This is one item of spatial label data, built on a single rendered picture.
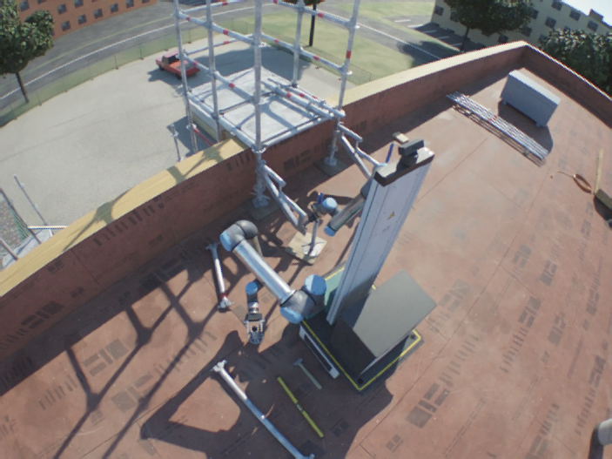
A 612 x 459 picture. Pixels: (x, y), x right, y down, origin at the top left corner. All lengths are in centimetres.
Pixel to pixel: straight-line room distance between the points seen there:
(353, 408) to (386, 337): 90
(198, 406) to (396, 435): 154
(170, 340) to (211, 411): 70
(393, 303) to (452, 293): 137
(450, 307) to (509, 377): 92
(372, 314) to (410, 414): 112
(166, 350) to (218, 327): 49
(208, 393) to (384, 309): 149
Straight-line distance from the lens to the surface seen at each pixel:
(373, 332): 194
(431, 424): 286
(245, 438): 260
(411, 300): 210
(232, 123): 335
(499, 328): 347
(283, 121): 334
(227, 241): 203
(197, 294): 297
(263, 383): 264
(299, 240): 318
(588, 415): 409
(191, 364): 275
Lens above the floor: 259
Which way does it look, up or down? 52 degrees down
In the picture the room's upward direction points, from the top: 8 degrees clockwise
